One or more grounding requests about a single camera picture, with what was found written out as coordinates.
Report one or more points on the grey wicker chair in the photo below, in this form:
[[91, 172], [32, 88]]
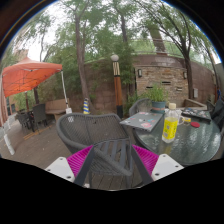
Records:
[[140, 106], [86, 130]]

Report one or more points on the blue yellow striped cone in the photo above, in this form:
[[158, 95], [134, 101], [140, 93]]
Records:
[[86, 106]]

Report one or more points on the small printed card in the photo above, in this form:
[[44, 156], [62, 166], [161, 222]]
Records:
[[187, 119]]

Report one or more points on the flat round red coaster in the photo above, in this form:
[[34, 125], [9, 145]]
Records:
[[195, 124]]

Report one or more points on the orange canopy tent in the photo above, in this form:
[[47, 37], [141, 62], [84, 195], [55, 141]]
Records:
[[28, 75]]

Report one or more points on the black laptop with stickers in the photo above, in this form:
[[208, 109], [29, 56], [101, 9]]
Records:
[[196, 114]]

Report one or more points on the silver laptop with stickers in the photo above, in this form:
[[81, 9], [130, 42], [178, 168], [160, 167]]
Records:
[[141, 121]]

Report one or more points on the potted green plant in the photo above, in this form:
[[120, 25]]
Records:
[[157, 96]]

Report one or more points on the wooden lamp post with globe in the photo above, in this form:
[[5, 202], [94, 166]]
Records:
[[117, 86]]

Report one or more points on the group of dark patio chairs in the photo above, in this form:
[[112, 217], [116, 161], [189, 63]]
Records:
[[33, 116]]

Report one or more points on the clear bottle with yellow label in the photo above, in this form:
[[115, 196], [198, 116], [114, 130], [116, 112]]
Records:
[[170, 128]]

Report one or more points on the wooden bench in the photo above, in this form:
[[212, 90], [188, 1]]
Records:
[[56, 106]]

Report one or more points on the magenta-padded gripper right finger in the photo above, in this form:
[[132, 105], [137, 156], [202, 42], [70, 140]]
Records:
[[166, 166]]

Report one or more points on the wall lantern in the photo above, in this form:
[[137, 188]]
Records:
[[185, 75], [140, 73]]

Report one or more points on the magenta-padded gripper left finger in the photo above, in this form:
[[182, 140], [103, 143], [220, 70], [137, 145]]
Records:
[[59, 168]]

